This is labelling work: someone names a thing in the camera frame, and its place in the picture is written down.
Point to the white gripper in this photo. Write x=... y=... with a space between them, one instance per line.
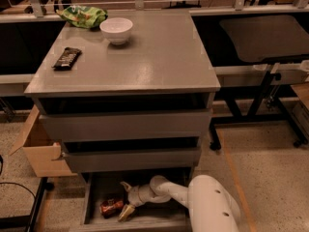
x=134 y=197

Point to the red coke can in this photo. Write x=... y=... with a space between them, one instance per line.
x=111 y=206

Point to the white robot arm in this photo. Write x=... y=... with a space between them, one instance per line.
x=211 y=207

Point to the bottom grey open drawer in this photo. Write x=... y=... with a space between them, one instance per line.
x=164 y=217

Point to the middle grey drawer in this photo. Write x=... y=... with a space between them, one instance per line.
x=132 y=159

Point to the top grey drawer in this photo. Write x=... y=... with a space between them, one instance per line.
x=127 y=126

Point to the grey drawer cabinet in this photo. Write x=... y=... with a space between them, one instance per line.
x=162 y=68

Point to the brown cardboard box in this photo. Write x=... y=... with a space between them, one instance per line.
x=43 y=154

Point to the dark chocolate bar wrapper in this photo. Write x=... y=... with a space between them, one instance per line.
x=67 y=59

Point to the white ceramic bowl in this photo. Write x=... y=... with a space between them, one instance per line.
x=116 y=30

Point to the green chip bag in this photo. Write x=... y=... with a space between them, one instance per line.
x=83 y=16

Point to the black table frame with casters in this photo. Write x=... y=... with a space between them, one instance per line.
x=269 y=92

